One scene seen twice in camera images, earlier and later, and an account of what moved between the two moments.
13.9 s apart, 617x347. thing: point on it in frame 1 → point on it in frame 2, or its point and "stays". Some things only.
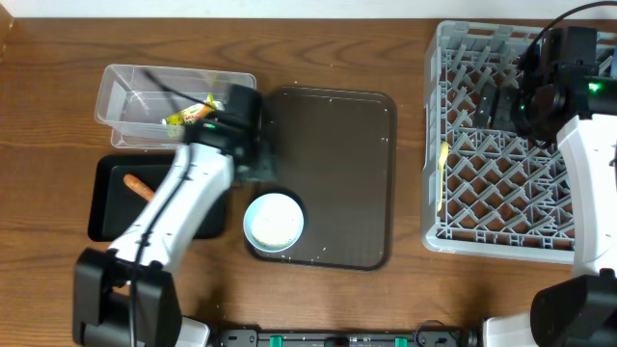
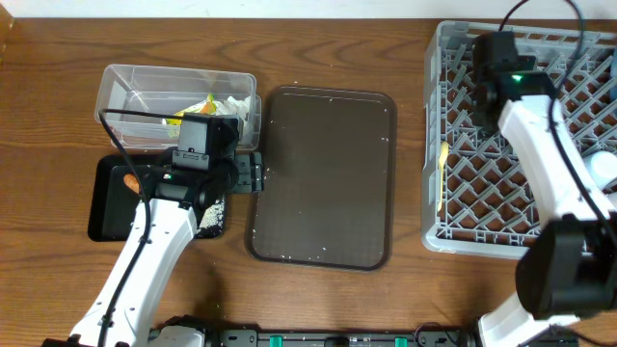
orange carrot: (138, 186) stays
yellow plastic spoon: (443, 158) stays
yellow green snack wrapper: (194, 113) stays
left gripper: (269, 170) → (250, 175)
